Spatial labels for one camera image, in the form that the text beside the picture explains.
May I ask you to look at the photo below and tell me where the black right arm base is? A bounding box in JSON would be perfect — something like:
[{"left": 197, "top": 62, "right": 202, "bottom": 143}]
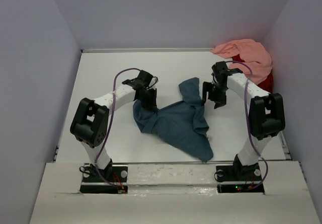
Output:
[{"left": 214, "top": 163, "right": 265, "bottom": 194}]

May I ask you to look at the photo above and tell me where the pink t shirt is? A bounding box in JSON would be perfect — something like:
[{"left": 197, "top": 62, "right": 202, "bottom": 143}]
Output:
[{"left": 211, "top": 39, "right": 272, "bottom": 85}]

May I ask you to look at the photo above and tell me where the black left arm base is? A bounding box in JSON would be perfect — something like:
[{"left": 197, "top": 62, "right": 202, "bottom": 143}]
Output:
[{"left": 79, "top": 164, "right": 128, "bottom": 194}]

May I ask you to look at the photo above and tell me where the metal left side rail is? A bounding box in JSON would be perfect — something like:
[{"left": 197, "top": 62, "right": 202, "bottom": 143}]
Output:
[{"left": 52, "top": 134, "right": 62, "bottom": 163}]

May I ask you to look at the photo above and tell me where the metal front table rail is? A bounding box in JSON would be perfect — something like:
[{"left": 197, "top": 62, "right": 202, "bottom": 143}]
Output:
[{"left": 113, "top": 161, "right": 233, "bottom": 165}]

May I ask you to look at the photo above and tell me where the red t shirt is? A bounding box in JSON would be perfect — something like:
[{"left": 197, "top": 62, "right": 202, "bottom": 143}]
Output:
[{"left": 232, "top": 54, "right": 274, "bottom": 93}]

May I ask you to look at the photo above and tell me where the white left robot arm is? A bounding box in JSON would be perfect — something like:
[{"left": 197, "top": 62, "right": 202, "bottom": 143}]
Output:
[{"left": 70, "top": 84, "right": 157, "bottom": 181}]

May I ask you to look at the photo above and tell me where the metal table rail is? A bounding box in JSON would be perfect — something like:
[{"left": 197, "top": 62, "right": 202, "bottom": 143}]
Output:
[
  {"left": 80, "top": 48, "right": 212, "bottom": 53},
  {"left": 113, "top": 161, "right": 233, "bottom": 165}
]

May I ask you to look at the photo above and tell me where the metal right side rail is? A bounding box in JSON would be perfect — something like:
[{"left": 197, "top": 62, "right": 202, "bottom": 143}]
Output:
[{"left": 279, "top": 131, "right": 293, "bottom": 161}]

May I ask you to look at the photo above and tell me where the teal blue t shirt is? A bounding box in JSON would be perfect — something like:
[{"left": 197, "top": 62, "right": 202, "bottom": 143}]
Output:
[{"left": 133, "top": 78, "right": 213, "bottom": 163}]

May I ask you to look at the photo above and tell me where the metal back table rail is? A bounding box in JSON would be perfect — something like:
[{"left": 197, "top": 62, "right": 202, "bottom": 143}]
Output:
[{"left": 80, "top": 48, "right": 212, "bottom": 53}]

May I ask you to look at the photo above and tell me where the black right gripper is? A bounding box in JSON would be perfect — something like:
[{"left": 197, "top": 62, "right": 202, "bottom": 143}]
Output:
[{"left": 201, "top": 82, "right": 227, "bottom": 109}]

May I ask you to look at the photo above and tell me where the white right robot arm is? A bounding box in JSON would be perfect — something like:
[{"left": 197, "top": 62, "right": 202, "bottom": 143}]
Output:
[{"left": 202, "top": 67, "right": 285, "bottom": 180}]

